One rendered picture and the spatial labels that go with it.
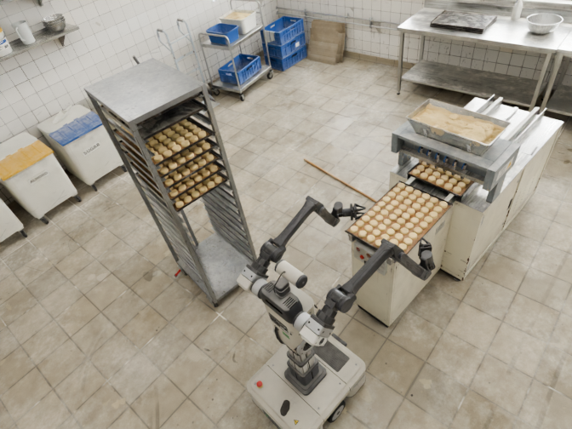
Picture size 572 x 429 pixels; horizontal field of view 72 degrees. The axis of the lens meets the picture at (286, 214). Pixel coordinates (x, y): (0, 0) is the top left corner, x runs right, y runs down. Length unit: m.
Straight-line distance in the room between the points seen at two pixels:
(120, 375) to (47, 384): 0.58
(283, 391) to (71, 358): 1.83
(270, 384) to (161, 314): 1.27
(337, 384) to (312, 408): 0.21
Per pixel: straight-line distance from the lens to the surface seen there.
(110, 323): 3.78
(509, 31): 5.25
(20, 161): 4.86
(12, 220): 4.98
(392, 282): 2.63
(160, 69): 2.71
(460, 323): 3.30
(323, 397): 2.69
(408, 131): 2.90
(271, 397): 2.73
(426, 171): 2.97
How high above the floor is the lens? 2.78
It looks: 44 degrees down
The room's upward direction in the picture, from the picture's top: 11 degrees counter-clockwise
